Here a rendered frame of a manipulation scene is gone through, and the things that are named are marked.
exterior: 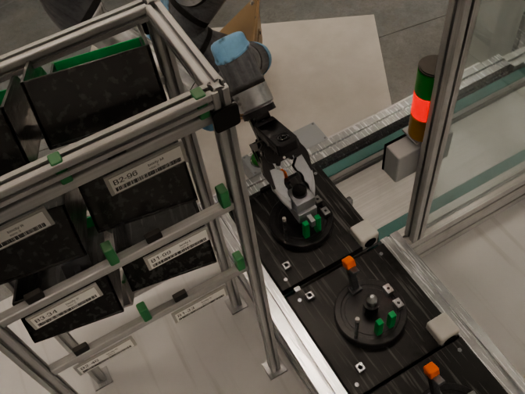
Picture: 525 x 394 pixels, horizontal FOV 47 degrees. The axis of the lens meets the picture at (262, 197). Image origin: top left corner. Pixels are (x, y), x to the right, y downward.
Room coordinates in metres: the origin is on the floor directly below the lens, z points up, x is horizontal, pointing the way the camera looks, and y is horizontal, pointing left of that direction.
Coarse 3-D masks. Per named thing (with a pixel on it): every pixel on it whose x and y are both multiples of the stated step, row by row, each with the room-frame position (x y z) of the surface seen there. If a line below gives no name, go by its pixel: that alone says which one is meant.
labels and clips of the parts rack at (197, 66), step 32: (160, 32) 0.56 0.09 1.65; (192, 64) 0.48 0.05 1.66; (192, 96) 0.44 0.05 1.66; (224, 128) 0.43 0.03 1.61; (160, 160) 0.41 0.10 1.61; (224, 192) 0.43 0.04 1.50; (32, 224) 0.35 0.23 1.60; (160, 256) 0.39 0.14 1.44; (96, 288) 0.36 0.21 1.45; (224, 288) 0.42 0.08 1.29; (32, 320) 0.33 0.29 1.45
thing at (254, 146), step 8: (272, 104) 0.85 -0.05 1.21; (256, 112) 0.83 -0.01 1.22; (264, 112) 0.83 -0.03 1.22; (248, 120) 0.86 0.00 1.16; (256, 120) 0.83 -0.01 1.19; (256, 136) 0.84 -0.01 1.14; (256, 144) 0.80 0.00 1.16; (264, 144) 0.79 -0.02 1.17; (256, 152) 0.81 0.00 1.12; (264, 152) 0.77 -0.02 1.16; (272, 152) 0.77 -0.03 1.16; (256, 160) 0.81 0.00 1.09; (272, 160) 0.76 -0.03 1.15; (280, 160) 0.76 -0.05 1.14
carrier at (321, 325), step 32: (384, 256) 0.60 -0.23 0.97; (320, 288) 0.55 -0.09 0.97; (384, 288) 0.51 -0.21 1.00; (416, 288) 0.52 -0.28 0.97; (320, 320) 0.49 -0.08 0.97; (352, 320) 0.47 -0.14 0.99; (384, 320) 0.46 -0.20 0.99; (416, 320) 0.46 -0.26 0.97; (448, 320) 0.44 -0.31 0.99; (320, 352) 0.43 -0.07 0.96; (352, 352) 0.41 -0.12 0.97; (384, 352) 0.40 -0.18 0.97; (416, 352) 0.39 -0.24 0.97; (352, 384) 0.35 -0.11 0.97
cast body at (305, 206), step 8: (304, 184) 0.73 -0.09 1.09; (288, 192) 0.72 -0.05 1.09; (296, 192) 0.71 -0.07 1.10; (304, 192) 0.71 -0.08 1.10; (296, 200) 0.70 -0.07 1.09; (304, 200) 0.70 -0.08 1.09; (312, 200) 0.70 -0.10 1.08; (288, 208) 0.72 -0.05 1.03; (296, 208) 0.69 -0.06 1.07; (304, 208) 0.69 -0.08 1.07; (312, 208) 0.69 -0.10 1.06; (296, 216) 0.69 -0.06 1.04; (304, 216) 0.68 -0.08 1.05; (312, 216) 0.69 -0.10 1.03; (312, 224) 0.67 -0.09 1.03
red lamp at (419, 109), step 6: (414, 96) 0.68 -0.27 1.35; (414, 102) 0.68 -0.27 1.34; (420, 102) 0.66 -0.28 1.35; (426, 102) 0.66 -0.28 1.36; (414, 108) 0.67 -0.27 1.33; (420, 108) 0.66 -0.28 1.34; (426, 108) 0.66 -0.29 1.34; (414, 114) 0.67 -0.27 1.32; (420, 114) 0.66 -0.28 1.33; (426, 114) 0.66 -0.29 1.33; (420, 120) 0.66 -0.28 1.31; (426, 120) 0.66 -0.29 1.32
